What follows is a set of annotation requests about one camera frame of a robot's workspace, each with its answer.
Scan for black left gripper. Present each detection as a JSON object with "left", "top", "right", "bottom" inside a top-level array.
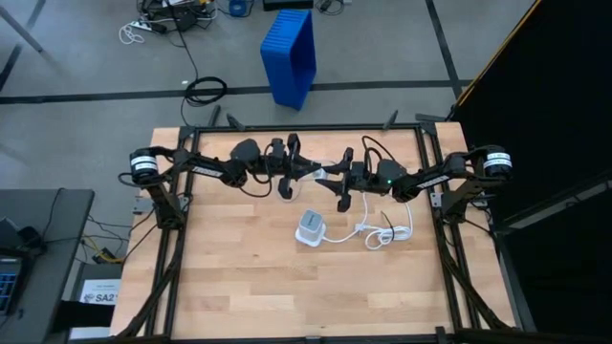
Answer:
[{"left": 261, "top": 132, "right": 322, "bottom": 201}]

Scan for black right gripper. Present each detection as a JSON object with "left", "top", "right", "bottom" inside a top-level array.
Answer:
[{"left": 320, "top": 146, "right": 372, "bottom": 214}]

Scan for white power strip tower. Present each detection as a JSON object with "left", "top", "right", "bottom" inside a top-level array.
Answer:
[{"left": 295, "top": 208, "right": 328, "bottom": 248}]

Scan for white power strip cord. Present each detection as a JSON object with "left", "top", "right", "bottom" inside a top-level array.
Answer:
[{"left": 322, "top": 190, "right": 414, "bottom": 251}]

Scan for blue plastic bin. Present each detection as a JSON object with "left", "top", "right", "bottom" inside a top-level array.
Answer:
[{"left": 259, "top": 8, "right": 317, "bottom": 112}]

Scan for black floor box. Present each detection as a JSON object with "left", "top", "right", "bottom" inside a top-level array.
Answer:
[{"left": 261, "top": 0, "right": 316, "bottom": 11}]

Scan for black floor electronics pile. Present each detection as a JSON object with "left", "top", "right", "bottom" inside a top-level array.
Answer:
[{"left": 138, "top": 0, "right": 219, "bottom": 33}]

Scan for white floor power strip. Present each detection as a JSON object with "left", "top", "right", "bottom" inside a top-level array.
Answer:
[{"left": 118, "top": 17, "right": 166, "bottom": 47}]

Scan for black partition with yellow edge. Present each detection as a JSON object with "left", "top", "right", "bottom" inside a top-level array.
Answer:
[{"left": 448, "top": 0, "right": 612, "bottom": 344}]

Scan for white paper sign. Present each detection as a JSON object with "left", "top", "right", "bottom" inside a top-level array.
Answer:
[{"left": 78, "top": 278, "right": 121, "bottom": 307}]

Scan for dark grey desk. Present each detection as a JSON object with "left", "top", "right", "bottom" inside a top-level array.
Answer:
[{"left": 0, "top": 188, "right": 96, "bottom": 344}]

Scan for black desk device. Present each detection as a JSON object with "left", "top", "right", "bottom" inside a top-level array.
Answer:
[{"left": 0, "top": 217, "right": 48, "bottom": 259}]

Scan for laptop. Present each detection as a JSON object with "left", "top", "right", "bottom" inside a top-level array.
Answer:
[{"left": 0, "top": 257, "right": 25, "bottom": 316}]

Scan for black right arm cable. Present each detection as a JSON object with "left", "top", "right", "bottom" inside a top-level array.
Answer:
[{"left": 361, "top": 135, "right": 398, "bottom": 166}]

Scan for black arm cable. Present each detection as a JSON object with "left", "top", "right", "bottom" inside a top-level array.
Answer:
[
  {"left": 237, "top": 155, "right": 274, "bottom": 200},
  {"left": 361, "top": 135, "right": 398, "bottom": 166}
]

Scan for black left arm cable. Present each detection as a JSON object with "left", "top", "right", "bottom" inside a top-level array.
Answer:
[{"left": 237, "top": 155, "right": 274, "bottom": 200}]

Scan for black cable tie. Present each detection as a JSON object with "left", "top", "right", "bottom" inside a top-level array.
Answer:
[{"left": 380, "top": 209, "right": 396, "bottom": 241}]

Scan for black coiled floor cable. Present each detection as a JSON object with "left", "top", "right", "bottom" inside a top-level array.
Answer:
[{"left": 179, "top": 28, "right": 229, "bottom": 128}]

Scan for yellow and black floor cables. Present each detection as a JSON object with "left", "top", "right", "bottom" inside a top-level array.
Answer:
[{"left": 80, "top": 214, "right": 159, "bottom": 267}]

